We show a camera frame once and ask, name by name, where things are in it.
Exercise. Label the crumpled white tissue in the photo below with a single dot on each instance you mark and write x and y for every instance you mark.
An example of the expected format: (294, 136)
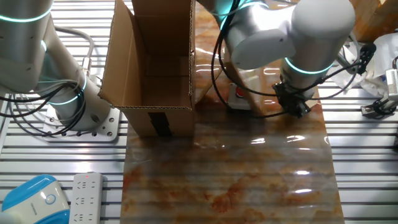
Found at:
(388, 46)

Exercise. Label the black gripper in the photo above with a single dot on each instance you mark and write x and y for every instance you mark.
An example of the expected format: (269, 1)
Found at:
(289, 96)

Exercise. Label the blue white device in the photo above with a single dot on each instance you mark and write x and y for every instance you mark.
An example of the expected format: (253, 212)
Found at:
(31, 202)

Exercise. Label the white power strip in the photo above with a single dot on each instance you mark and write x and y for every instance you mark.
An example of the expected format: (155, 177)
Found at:
(86, 199)

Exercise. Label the open cardboard box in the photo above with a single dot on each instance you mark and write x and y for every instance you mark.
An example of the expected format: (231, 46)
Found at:
(124, 77)

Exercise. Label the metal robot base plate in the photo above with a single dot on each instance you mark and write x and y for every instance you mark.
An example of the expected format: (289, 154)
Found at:
(109, 127)

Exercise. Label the aluminium camera rail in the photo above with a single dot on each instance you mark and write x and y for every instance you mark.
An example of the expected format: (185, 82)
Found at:
(373, 109)

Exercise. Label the wooden picture frame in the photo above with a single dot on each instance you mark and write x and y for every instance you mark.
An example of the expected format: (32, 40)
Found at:
(252, 93)

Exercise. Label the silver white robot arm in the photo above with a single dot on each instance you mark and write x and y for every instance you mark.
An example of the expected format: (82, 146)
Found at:
(311, 31)

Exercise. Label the orange marble pattern mat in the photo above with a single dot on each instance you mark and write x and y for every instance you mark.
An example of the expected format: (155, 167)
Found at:
(233, 174)

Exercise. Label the brown box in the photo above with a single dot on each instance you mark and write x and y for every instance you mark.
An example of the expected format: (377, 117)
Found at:
(377, 18)

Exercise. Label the red emergency stop button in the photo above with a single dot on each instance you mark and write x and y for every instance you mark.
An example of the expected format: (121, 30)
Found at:
(237, 101)

